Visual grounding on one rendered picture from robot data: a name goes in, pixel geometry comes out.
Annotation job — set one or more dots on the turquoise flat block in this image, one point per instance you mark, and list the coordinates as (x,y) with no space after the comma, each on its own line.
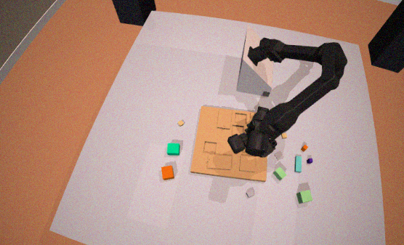
(298,164)

